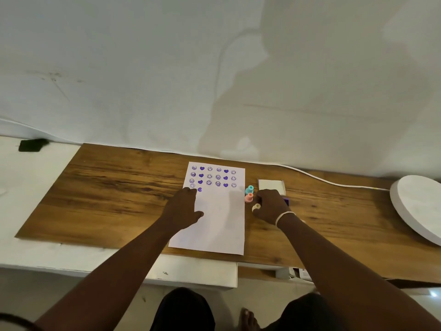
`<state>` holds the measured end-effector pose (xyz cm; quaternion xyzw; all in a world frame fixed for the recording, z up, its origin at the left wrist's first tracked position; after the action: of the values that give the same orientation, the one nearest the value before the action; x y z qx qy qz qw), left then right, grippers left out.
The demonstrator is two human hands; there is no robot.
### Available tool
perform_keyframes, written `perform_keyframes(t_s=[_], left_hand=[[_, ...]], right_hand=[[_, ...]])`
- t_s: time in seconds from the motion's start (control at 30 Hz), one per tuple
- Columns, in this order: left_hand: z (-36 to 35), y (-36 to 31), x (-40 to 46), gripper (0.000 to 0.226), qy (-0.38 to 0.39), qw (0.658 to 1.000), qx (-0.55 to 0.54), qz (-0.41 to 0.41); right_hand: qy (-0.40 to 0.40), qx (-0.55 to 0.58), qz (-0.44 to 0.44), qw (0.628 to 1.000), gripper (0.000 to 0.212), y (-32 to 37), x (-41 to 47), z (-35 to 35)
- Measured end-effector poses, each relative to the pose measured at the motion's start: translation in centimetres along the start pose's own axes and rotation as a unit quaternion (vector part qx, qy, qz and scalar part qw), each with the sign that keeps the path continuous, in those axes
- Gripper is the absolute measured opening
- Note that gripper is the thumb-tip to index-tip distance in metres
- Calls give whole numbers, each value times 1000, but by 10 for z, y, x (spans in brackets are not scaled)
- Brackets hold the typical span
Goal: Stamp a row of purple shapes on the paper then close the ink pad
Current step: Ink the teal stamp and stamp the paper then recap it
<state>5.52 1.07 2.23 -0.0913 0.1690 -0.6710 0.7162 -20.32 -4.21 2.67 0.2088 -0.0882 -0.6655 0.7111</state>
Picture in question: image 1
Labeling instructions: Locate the person's right hand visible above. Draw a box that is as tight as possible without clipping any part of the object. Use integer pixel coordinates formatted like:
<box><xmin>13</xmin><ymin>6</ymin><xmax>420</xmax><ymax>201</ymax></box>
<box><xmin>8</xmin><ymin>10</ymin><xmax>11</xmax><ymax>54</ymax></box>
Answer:
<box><xmin>252</xmin><ymin>189</ymin><xmax>294</xmax><ymax>226</ymax></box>

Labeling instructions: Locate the person's left hand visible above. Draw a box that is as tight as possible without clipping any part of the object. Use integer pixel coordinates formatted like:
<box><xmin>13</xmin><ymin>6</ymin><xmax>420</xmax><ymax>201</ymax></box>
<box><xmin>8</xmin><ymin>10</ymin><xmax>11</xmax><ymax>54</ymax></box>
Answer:
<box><xmin>160</xmin><ymin>187</ymin><xmax>204</xmax><ymax>233</ymax></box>

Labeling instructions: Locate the white ink pad lid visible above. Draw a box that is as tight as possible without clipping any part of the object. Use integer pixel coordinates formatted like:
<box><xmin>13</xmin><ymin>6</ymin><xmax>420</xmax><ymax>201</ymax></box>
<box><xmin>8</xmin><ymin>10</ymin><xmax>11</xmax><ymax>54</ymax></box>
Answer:
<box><xmin>257</xmin><ymin>179</ymin><xmax>287</xmax><ymax>196</ymax></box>

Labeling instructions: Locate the white stamped paper sheet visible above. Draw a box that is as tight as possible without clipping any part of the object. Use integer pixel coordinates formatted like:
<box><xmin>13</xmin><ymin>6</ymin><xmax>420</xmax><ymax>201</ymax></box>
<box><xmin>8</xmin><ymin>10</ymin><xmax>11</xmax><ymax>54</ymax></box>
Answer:
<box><xmin>168</xmin><ymin>161</ymin><xmax>246</xmax><ymax>256</ymax></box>

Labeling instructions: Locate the person's right forearm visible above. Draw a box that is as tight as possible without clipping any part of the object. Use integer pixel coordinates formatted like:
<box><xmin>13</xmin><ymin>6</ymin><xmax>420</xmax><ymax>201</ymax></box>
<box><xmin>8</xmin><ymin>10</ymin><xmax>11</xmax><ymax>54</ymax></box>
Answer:
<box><xmin>277</xmin><ymin>213</ymin><xmax>441</xmax><ymax>331</ymax></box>

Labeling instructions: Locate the person's left forearm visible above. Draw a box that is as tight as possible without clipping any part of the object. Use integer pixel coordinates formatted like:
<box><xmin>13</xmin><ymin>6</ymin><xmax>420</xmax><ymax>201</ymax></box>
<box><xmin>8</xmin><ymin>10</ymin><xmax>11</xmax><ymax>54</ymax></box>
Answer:
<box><xmin>34</xmin><ymin>217</ymin><xmax>180</xmax><ymax>331</ymax></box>

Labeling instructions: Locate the white wristband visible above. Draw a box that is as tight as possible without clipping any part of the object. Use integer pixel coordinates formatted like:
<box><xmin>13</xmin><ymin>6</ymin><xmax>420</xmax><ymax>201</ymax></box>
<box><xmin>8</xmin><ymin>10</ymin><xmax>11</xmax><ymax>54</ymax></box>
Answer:
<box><xmin>275</xmin><ymin>211</ymin><xmax>296</xmax><ymax>228</ymax></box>

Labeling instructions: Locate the wooden board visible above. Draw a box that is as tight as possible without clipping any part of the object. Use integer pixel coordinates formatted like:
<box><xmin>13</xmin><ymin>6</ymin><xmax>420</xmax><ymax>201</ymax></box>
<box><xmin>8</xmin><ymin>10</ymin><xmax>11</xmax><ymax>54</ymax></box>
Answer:
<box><xmin>15</xmin><ymin>143</ymin><xmax>441</xmax><ymax>285</ymax></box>

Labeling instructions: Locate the white round disc lamp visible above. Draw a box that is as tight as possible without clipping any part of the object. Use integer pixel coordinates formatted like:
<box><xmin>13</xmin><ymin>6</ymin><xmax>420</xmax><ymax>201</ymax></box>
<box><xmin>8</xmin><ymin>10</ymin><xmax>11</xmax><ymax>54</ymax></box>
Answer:
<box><xmin>390</xmin><ymin>175</ymin><xmax>441</xmax><ymax>247</ymax></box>

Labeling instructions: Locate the small black object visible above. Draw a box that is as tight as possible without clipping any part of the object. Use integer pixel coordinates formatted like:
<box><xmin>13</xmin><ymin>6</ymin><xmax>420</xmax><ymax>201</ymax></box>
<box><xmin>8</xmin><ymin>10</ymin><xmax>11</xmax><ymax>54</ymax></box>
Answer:
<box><xmin>18</xmin><ymin>138</ymin><xmax>50</xmax><ymax>153</ymax></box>

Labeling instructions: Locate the white cable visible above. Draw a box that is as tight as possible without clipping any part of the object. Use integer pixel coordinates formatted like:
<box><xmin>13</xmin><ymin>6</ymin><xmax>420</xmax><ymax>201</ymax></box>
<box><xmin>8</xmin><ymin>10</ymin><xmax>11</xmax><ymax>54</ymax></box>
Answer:
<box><xmin>0</xmin><ymin>117</ymin><xmax>392</xmax><ymax>191</ymax></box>

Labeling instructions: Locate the black cable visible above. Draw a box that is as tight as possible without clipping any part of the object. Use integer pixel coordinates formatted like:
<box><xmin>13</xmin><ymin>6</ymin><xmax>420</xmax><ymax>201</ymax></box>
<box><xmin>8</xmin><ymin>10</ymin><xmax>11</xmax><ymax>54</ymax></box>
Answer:
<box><xmin>0</xmin><ymin>313</ymin><xmax>44</xmax><ymax>331</ymax></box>

